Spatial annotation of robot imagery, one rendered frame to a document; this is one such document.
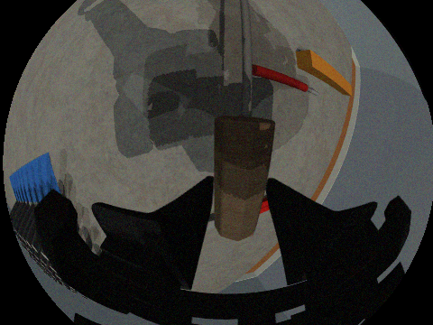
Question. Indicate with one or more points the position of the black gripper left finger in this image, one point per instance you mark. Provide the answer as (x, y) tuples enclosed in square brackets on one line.
[(175, 231)]

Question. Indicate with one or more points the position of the orange rectangular bar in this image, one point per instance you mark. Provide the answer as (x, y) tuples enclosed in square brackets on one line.
[(312, 63)]

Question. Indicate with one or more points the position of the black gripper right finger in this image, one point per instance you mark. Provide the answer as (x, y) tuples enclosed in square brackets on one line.
[(305, 229)]

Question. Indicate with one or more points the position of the blue flat strip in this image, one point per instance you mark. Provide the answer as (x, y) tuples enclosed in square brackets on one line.
[(34, 180)]

